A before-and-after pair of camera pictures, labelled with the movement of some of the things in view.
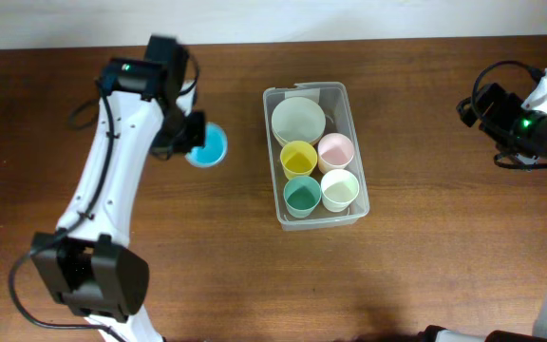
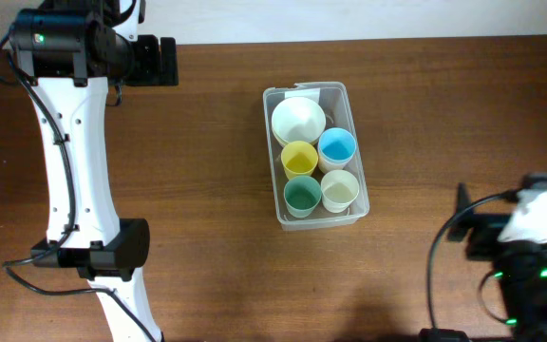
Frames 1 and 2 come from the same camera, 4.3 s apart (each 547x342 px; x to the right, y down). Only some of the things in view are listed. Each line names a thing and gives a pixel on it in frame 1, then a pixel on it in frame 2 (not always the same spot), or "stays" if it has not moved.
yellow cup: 298,159 stays
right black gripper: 505,105 → 484,229
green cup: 301,196 stays
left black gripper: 198,120 → 153,51
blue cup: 214,150 → 337,145
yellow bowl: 288,147 → 283,142
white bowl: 297,119 stays
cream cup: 339,188 stays
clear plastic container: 334,99 stays
